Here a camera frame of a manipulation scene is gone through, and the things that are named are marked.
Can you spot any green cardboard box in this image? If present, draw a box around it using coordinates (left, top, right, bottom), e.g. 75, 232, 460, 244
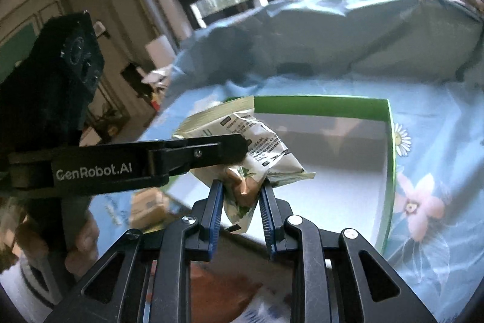
162, 94, 397, 257

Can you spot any person's left hand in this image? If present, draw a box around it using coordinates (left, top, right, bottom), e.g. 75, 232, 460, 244
13, 211, 99, 278

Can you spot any light blue floral bedsheet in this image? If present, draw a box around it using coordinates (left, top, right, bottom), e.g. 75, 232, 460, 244
88, 0, 484, 323

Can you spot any white green snack packet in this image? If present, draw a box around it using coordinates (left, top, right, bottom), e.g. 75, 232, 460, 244
173, 97, 315, 234

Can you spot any tan biscuit packet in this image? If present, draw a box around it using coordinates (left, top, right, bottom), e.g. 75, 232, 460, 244
129, 188, 169, 229

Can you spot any white lamp shade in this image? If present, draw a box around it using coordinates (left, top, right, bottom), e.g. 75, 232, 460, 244
145, 35, 175, 69

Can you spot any orange brown snack packet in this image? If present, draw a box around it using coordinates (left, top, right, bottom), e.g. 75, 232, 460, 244
151, 261, 264, 323

